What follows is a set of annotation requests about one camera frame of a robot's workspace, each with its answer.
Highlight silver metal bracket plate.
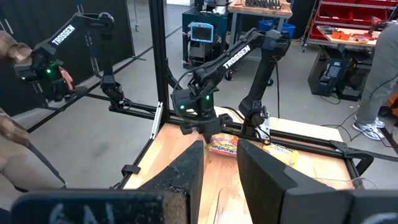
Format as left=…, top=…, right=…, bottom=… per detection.
left=256, top=107, right=272, bottom=141

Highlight wooden workbench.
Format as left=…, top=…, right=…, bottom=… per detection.
left=228, top=0, right=294, bottom=47

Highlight blue framed screen device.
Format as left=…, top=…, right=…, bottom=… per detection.
left=190, top=21, right=215, bottom=44

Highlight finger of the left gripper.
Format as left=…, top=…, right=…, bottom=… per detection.
left=198, top=123, right=210, bottom=144
left=208, top=121, right=223, bottom=144

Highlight black floor cable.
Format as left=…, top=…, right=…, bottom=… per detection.
left=320, top=93, right=398, bottom=149

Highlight silver aluminium strip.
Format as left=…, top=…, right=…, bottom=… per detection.
left=150, top=101, right=164, bottom=140

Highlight black curtain panel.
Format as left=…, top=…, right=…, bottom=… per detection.
left=0, top=0, right=136, bottom=116

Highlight dark teal equipment cabinet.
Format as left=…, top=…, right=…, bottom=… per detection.
left=182, top=6, right=230, bottom=70

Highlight black metal table frame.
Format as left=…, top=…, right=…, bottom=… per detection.
left=83, top=0, right=398, bottom=190

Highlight person's hand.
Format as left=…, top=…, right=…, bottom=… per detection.
left=60, top=67, right=75, bottom=91

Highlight black equipment box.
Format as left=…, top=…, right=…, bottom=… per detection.
left=307, top=46, right=374, bottom=102

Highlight yellow creamy chicken ramen pack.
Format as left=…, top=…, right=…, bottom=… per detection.
left=262, top=142, right=299, bottom=168

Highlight clear plastic bin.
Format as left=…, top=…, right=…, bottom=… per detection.
left=213, top=185, right=254, bottom=224

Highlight person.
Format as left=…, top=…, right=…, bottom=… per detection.
left=0, top=30, right=68, bottom=215
left=352, top=21, right=398, bottom=141

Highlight red bin rack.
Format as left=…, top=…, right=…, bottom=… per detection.
left=307, top=0, right=398, bottom=44

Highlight black cable loop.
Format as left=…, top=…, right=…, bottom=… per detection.
left=254, top=124, right=274, bottom=146

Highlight wooden work table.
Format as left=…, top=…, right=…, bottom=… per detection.
left=316, top=24, right=379, bottom=51

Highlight green lime chili ramen pack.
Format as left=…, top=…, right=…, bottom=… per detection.
left=206, top=133, right=239, bottom=158

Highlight blue storage bin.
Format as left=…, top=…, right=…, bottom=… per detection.
left=258, top=19, right=297, bottom=39

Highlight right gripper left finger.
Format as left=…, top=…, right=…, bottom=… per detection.
left=11, top=139, right=205, bottom=224

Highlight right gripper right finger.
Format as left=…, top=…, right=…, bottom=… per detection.
left=236, top=139, right=398, bottom=224

